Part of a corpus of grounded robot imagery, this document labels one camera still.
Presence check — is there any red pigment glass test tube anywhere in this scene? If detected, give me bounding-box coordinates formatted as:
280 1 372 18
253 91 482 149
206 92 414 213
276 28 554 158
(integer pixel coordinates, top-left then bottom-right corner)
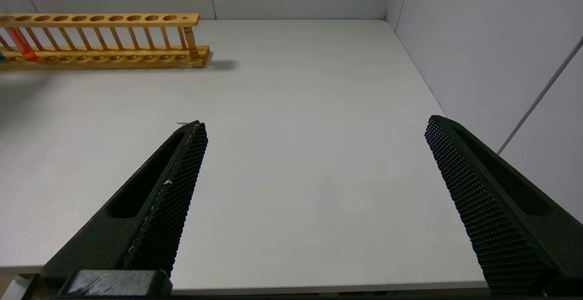
6 28 39 61

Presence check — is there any wooden test tube rack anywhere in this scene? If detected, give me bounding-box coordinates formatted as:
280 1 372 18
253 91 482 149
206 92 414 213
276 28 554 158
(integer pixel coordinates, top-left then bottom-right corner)
0 13 211 69

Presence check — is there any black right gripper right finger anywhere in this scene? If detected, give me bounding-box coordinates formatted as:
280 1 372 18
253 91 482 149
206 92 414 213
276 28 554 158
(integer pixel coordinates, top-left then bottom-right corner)
424 115 583 300

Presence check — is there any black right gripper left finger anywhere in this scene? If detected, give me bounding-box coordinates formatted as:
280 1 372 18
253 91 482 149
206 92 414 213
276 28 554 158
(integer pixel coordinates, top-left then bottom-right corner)
27 120 209 294

